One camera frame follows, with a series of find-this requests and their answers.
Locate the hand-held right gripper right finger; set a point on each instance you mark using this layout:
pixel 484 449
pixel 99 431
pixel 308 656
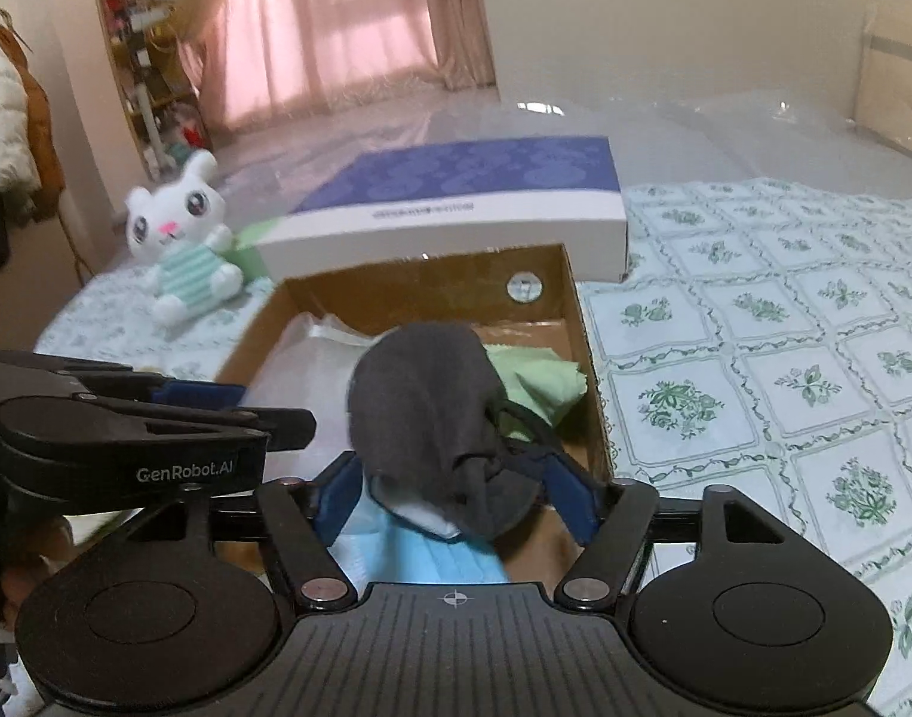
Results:
pixel 579 504

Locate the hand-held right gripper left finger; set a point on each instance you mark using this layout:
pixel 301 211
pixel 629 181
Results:
pixel 336 500

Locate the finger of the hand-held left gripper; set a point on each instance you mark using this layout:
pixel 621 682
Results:
pixel 202 393
pixel 291 429

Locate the white ruffled cloth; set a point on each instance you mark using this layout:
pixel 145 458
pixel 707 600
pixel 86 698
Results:
pixel 299 381

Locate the blue face mask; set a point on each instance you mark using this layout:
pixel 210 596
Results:
pixel 441 560

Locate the light green cloth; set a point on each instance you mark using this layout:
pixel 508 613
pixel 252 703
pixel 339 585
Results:
pixel 538 381

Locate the black face mask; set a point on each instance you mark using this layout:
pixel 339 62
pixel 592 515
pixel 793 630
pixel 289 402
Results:
pixel 426 403

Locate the brown cardboard box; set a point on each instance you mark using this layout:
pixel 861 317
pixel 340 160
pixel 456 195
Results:
pixel 553 276

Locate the light green box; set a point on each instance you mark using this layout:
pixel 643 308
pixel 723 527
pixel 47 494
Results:
pixel 250 254

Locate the white bunny plush toy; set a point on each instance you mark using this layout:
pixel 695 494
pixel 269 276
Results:
pixel 183 239

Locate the green floral printed tablecloth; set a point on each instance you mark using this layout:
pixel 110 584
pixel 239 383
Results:
pixel 762 328

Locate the purple and white flat box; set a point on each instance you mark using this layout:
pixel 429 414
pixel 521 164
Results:
pixel 463 194

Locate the brown jacket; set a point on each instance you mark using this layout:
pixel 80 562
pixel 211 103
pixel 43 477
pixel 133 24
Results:
pixel 45 134

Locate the white puffer jacket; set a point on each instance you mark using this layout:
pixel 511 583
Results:
pixel 4 112

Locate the wooden bookshelf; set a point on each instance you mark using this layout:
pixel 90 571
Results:
pixel 127 30

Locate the clear plastic sheet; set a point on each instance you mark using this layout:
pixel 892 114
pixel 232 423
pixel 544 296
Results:
pixel 724 134

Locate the pink curtain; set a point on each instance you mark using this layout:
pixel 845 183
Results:
pixel 336 15

